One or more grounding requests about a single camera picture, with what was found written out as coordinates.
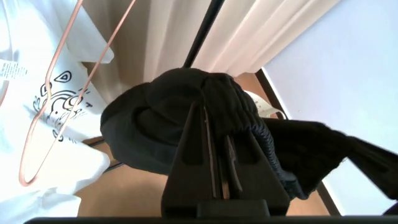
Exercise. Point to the black clothes rack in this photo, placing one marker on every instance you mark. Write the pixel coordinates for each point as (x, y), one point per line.
(202, 31)

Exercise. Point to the white laundry basket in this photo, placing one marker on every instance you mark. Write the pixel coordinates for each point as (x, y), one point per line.
(264, 107)

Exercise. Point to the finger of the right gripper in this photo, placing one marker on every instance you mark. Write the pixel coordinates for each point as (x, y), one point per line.
(379, 168)

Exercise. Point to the black garment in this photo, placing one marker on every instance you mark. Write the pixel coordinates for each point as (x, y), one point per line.
(155, 124)

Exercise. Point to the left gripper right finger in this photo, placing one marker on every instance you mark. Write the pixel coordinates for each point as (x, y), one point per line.
(258, 183)

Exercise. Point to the white printed t-shirt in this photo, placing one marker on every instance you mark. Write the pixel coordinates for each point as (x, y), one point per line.
(31, 37)

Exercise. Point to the beige curtain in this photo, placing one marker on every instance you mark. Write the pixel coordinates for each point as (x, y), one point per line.
(174, 37)

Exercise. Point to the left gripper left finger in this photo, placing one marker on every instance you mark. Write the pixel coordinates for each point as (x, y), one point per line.
(183, 186)

